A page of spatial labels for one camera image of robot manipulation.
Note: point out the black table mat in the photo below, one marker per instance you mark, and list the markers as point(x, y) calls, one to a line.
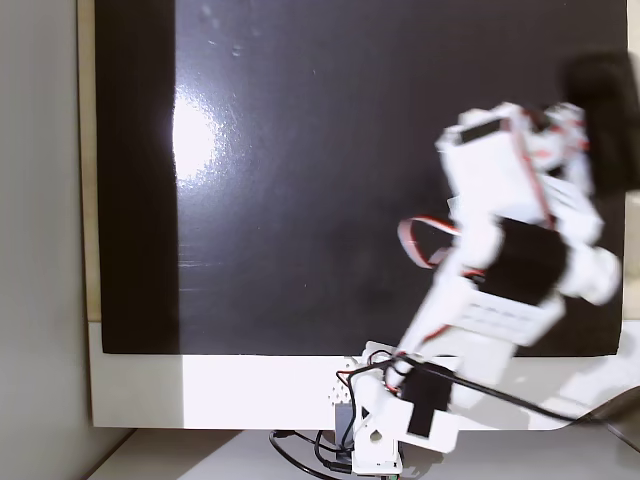
point(325, 175)

